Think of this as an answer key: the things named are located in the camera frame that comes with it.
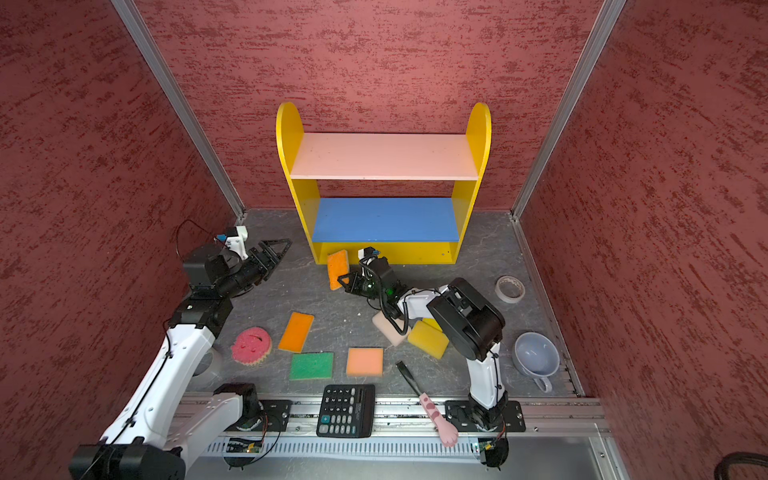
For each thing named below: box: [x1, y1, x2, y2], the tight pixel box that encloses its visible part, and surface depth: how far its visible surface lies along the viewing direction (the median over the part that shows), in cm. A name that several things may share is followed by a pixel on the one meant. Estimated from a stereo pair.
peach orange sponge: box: [346, 348, 384, 377], surface depth 83 cm
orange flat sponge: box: [278, 312, 315, 353], surface depth 89 cm
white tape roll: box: [495, 275, 526, 303], surface depth 102 cm
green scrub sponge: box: [290, 352, 334, 380], surface depth 83 cm
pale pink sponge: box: [372, 311, 410, 347], surface depth 87 cm
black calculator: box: [316, 384, 376, 438], surface depth 74 cm
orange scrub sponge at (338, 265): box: [328, 249, 349, 290], surface depth 94 cm
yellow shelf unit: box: [276, 102, 492, 265], surface depth 84 cm
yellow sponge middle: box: [407, 320, 449, 360], surface depth 87 cm
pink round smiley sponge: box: [231, 327, 272, 365], surface depth 85 cm
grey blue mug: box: [512, 331, 560, 394], surface depth 81 cm
